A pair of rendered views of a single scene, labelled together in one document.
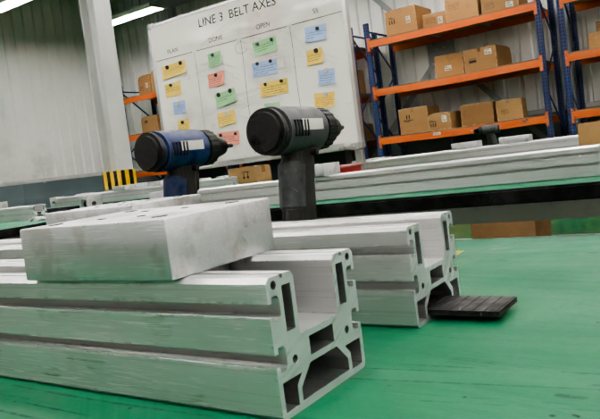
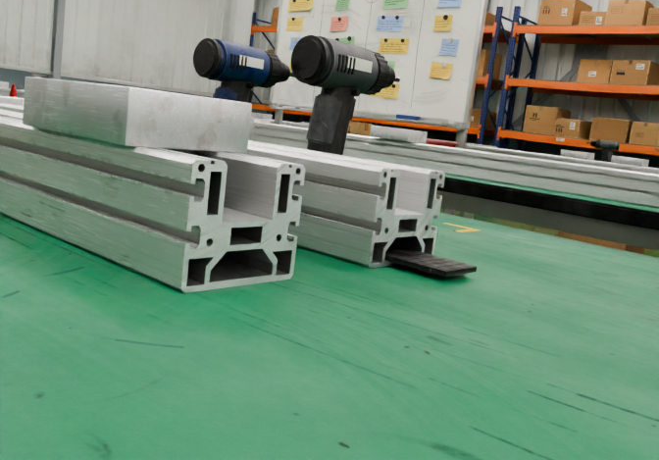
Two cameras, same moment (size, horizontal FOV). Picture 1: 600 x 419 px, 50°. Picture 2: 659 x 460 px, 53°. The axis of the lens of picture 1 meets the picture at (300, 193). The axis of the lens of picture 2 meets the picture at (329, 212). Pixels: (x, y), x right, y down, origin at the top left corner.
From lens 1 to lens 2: 11 cm
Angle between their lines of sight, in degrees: 8
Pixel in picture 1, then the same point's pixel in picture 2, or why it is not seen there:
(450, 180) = (531, 178)
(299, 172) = (333, 109)
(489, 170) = (574, 178)
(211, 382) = (136, 245)
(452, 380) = (353, 305)
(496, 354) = (414, 300)
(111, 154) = not seen: hidden behind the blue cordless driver
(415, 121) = (541, 121)
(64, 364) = (36, 207)
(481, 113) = (614, 130)
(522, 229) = not seen: hidden behind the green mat
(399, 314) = (355, 251)
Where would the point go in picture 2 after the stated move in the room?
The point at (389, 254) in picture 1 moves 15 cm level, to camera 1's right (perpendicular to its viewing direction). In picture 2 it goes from (364, 192) to (540, 216)
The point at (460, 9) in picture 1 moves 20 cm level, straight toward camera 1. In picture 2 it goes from (624, 14) to (624, 11)
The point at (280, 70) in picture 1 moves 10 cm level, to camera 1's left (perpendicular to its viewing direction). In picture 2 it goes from (405, 28) to (387, 27)
